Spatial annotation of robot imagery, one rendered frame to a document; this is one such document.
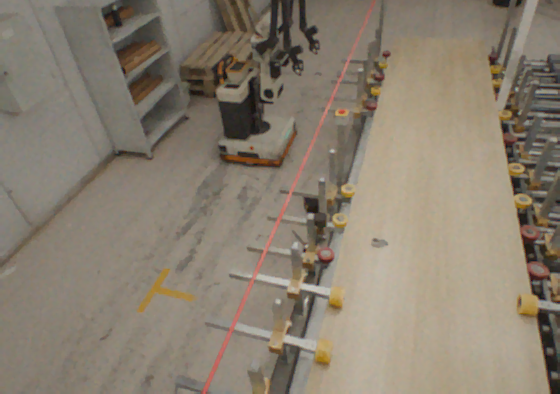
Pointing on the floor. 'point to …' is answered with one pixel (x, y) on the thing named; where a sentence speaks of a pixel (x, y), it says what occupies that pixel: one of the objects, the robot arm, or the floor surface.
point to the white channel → (520, 39)
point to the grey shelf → (111, 88)
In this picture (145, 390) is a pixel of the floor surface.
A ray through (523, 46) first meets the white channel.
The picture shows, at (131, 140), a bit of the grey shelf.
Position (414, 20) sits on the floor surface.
